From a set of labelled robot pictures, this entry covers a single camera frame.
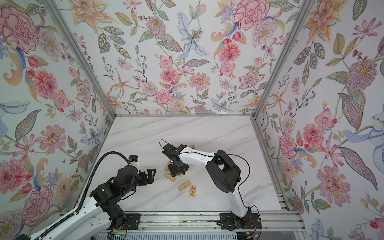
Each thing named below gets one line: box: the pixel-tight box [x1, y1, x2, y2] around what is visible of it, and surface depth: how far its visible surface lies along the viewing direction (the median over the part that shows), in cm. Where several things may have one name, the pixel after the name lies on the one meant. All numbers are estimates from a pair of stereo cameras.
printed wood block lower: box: [190, 185, 196, 198], surface depth 84 cm
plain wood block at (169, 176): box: [163, 172, 176, 183], surface depth 90 cm
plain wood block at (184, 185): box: [177, 180, 191, 192], surface depth 87 cm
